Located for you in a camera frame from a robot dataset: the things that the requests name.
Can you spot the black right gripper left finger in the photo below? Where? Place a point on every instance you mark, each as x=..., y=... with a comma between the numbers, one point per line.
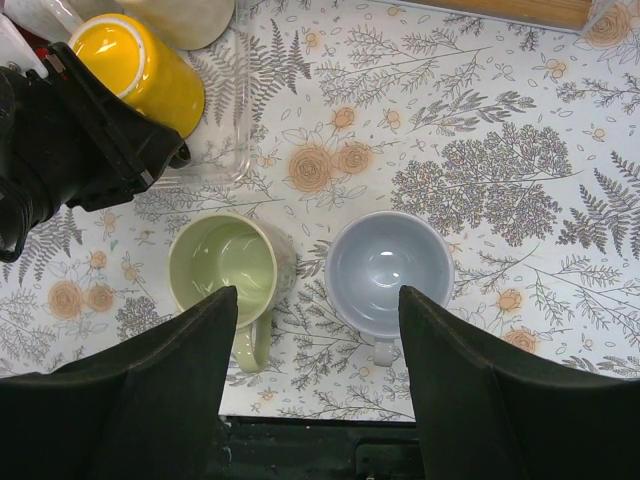
x=145, y=408

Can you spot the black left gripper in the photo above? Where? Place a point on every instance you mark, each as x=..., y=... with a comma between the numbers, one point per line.
x=122, y=152

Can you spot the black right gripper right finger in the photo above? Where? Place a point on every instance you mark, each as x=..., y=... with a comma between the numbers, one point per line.
x=486, y=409

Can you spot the yellow mug black handle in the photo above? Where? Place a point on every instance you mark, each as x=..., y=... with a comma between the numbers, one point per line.
x=159, y=96

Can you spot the light green mug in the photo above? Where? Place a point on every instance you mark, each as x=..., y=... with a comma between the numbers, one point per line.
x=255, y=257

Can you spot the pale blue footed mug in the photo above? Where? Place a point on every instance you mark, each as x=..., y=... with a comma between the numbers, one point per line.
x=368, y=263

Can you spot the white speckled mug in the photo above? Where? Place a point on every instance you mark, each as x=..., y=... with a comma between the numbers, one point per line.
x=54, y=21

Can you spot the cream beige mug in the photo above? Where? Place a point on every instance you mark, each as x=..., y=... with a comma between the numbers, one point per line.
x=184, y=24

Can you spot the clear plastic tray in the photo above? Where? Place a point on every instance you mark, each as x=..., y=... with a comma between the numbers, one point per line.
x=219, y=145

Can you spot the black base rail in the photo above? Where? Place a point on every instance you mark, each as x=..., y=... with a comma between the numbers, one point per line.
x=285, y=448

